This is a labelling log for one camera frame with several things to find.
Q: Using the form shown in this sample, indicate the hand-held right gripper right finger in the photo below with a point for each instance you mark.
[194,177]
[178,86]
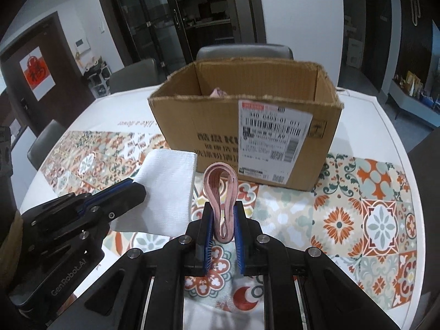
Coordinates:
[239,237]

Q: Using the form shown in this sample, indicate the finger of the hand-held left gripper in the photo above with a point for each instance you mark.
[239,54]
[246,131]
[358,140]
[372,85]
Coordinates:
[123,201]
[113,188]

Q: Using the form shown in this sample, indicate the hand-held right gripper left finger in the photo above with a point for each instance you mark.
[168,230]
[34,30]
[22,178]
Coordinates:
[207,233]

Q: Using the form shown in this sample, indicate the white cloth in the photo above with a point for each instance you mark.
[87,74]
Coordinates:
[165,192]

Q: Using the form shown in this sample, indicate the brown cardboard box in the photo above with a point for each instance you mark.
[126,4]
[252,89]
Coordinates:
[213,137]

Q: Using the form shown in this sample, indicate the grey dining chair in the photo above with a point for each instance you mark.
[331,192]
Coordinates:
[426,158]
[244,52]
[46,144]
[134,75]

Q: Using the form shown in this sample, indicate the brown wooden door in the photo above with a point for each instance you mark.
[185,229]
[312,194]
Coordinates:
[51,103]

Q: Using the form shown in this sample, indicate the floral patterned tablecloth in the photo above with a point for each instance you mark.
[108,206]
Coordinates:
[343,220]

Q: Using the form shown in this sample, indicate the white shoe rack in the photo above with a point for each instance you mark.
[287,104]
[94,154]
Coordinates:
[98,77]

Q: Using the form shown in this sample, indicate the red door poster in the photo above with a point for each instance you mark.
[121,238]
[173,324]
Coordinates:
[36,70]

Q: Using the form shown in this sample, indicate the glass sliding door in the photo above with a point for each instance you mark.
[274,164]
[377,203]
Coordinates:
[178,10]

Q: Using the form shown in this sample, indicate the white low cabinet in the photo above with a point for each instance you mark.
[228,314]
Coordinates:
[416,110]

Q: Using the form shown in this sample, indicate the white hallway box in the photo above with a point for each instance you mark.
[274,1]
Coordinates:
[355,52]

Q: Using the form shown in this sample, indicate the group of snack packets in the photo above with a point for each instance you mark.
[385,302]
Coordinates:
[414,86]

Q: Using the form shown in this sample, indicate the dark interior door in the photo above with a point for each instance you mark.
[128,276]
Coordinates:
[376,34]

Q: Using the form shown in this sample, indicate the wall intercom panel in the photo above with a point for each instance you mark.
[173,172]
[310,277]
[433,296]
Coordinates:
[83,44]

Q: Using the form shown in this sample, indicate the gold wall ornament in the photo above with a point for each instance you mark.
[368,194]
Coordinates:
[416,10]

